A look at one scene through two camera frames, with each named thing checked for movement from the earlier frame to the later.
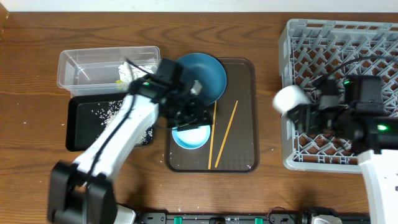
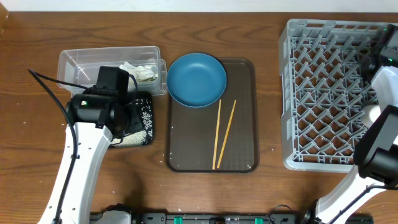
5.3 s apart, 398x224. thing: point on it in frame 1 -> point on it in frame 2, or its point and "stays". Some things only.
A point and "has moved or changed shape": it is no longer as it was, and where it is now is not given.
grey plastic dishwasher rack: [310, 49] stays
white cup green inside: [290, 96] has moved or changed shape
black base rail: [238, 218] stays
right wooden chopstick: [227, 132] stays
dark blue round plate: [204, 76] has moved or changed shape
